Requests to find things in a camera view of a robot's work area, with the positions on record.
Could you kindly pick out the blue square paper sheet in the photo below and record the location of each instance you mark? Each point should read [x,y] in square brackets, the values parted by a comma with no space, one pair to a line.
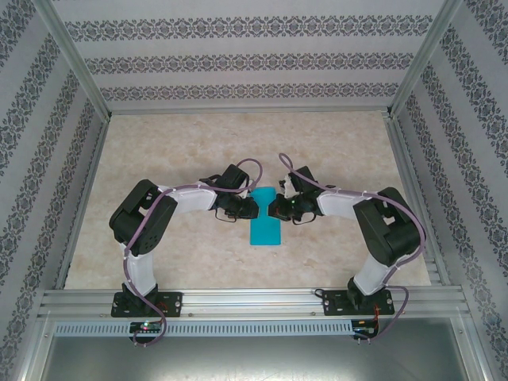
[266,234]

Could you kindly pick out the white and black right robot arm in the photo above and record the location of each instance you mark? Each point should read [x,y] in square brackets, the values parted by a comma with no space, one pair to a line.
[389,226]

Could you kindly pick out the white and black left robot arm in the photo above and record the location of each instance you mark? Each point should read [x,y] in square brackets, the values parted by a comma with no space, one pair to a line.
[139,222]

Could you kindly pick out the grey metal sheet panel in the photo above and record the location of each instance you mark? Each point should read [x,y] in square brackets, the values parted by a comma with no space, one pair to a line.
[254,361]

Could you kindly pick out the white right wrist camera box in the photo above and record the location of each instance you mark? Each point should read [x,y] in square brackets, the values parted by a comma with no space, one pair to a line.
[287,186]

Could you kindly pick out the long aluminium table edge rail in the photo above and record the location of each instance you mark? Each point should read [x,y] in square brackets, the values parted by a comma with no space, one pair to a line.
[250,110]

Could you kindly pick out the aluminium mounting rail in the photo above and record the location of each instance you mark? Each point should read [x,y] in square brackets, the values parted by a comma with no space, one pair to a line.
[254,303]

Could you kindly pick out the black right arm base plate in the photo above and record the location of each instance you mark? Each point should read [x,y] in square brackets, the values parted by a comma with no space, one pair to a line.
[331,303]

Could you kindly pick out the aluminium table side rail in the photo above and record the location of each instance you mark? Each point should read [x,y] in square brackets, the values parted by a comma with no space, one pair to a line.
[84,198]
[405,158]

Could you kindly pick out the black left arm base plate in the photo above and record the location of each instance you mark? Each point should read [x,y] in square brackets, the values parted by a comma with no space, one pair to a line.
[174,303]

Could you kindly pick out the aluminium frame post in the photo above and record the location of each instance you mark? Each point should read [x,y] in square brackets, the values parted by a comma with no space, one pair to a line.
[75,59]
[421,59]

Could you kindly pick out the short aluminium frame upright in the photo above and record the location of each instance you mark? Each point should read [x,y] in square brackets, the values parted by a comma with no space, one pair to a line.
[35,345]
[476,345]

